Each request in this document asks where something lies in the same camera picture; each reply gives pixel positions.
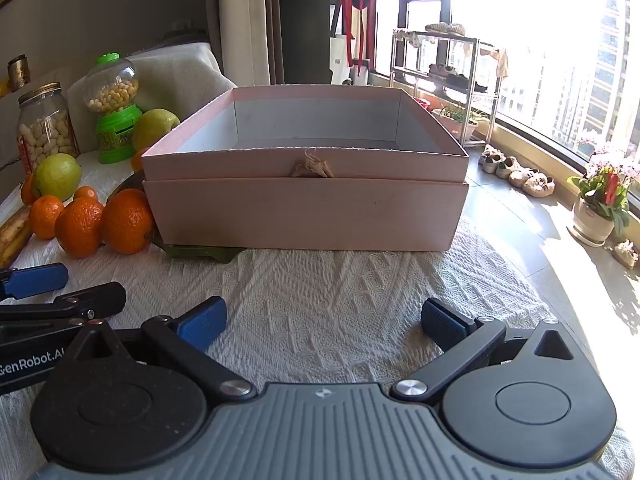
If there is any pink cardboard box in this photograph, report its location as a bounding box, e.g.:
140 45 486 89
141 85 470 252

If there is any glass jar of peanuts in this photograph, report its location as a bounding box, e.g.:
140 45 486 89
17 82 81 173

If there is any white cloth on rack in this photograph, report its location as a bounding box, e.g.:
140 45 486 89
392 30 426 49

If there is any dark shoe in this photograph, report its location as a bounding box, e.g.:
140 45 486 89
447 72 488 94

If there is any metal shoe rack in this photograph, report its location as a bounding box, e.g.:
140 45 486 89
390 25 506 148

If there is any green plant planter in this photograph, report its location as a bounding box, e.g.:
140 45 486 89
432 105 489 139

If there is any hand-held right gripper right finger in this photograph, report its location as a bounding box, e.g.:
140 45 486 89
391 298 587 402

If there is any large orange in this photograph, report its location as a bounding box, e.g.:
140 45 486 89
101 188 155 254
55 198 106 258

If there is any potted pink flower plant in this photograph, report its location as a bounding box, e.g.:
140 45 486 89
567 145 640 248

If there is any brass cup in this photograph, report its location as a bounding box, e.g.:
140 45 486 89
7 55 32 92

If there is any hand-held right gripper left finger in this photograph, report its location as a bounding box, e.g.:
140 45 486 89
65 296 256 402

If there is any beige patterned shoe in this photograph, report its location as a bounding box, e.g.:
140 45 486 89
510 167 541 189
522 175 556 197

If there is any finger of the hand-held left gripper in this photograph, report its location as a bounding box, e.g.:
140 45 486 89
0 262 69 302
0 281 127 347

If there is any green candy dispenser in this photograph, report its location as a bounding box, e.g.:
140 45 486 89
82 52 143 165

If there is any dark green rounded object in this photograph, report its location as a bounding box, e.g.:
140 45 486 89
106 172 242 264

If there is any white cloth-covered cushion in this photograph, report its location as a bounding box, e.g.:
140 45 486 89
67 42 238 152

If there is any white appliance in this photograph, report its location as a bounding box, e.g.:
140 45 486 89
330 0 373 85

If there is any white woven tablecloth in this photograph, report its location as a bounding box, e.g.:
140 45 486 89
0 150 636 480

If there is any beige curtain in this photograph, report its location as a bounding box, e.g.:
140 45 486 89
205 0 332 87

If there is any yellow-green pear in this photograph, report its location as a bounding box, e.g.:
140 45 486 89
132 108 181 152

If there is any overripe brown banana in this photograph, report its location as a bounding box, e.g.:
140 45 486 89
0 207 34 268

